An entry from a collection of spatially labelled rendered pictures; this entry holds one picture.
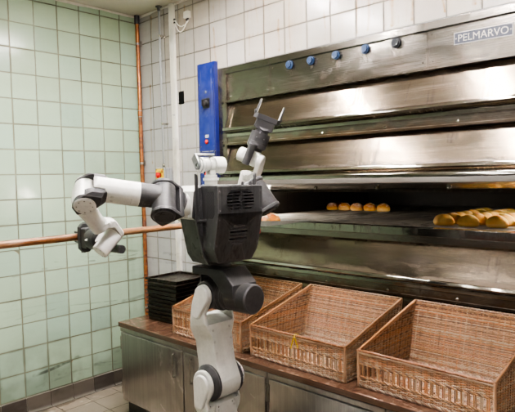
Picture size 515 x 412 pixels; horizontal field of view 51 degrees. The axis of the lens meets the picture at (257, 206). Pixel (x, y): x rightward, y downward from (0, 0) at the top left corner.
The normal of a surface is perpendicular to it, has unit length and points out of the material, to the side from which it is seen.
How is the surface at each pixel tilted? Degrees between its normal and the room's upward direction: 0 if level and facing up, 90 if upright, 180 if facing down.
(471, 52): 90
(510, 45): 90
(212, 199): 90
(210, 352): 90
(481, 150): 70
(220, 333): 80
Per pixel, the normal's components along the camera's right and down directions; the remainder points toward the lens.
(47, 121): 0.73, 0.02
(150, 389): -0.69, 0.06
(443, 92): -0.65, -0.29
